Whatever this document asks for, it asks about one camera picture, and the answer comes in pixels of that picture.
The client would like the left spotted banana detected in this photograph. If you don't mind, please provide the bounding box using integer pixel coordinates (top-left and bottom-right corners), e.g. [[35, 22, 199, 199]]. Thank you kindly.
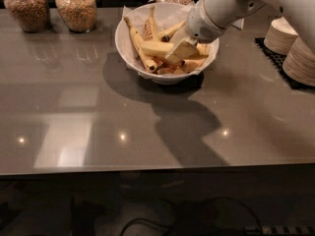
[[124, 17, 158, 73]]

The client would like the paper bowl stack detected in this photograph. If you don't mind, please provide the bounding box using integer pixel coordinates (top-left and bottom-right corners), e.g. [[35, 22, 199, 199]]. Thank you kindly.
[[264, 17, 298, 55], [283, 37, 315, 87]]

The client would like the white card stand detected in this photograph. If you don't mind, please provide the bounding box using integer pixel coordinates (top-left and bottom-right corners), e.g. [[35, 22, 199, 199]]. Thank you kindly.
[[232, 19, 244, 30]]

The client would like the left glass cereal jar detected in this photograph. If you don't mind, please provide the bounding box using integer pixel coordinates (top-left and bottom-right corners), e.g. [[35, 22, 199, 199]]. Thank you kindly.
[[4, 0, 50, 32]]

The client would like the top yellow banana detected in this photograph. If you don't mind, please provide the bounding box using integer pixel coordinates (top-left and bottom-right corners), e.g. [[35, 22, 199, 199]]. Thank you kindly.
[[158, 21, 185, 42]]

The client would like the black rubber mat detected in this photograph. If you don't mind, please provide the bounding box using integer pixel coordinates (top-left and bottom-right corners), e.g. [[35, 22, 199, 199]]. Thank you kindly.
[[254, 37, 314, 90]]

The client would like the long yellow banana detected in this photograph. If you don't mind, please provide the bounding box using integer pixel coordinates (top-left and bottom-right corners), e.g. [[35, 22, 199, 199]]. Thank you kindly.
[[140, 41, 173, 57]]

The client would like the front paper bowl stack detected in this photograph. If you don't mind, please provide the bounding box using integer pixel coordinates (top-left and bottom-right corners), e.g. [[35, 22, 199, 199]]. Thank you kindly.
[[283, 37, 315, 87]]

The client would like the rear paper bowl stack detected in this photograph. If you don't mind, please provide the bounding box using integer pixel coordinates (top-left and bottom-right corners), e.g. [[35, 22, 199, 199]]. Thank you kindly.
[[264, 17, 298, 55]]

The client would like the upright spotted banana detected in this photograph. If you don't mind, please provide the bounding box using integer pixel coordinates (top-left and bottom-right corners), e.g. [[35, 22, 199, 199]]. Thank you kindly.
[[144, 6, 159, 41]]

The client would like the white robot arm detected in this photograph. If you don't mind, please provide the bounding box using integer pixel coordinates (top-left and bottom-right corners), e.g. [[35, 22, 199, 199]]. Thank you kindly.
[[165, 0, 315, 63]]

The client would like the black floor cable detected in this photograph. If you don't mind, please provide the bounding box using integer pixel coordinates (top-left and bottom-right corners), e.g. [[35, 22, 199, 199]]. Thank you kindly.
[[118, 217, 175, 236]]

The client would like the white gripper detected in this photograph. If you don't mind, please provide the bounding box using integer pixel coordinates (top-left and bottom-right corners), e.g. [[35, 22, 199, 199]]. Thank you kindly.
[[165, 0, 225, 73]]

